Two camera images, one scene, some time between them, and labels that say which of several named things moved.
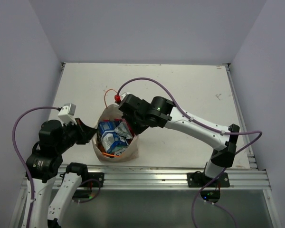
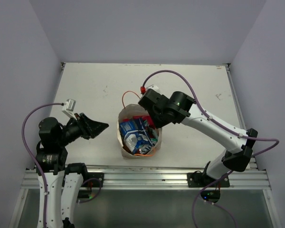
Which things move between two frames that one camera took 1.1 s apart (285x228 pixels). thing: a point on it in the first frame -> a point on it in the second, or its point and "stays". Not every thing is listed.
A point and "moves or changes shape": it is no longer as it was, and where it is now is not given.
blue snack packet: x=110 y=139 -> x=134 y=134
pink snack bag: x=120 y=120 moves or changes shape
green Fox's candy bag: x=118 y=149 -> x=147 y=148
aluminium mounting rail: x=175 y=178 stays
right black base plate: x=198 y=179 stays
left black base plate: x=92 y=180 stays
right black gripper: x=136 y=129 -> x=157 y=123
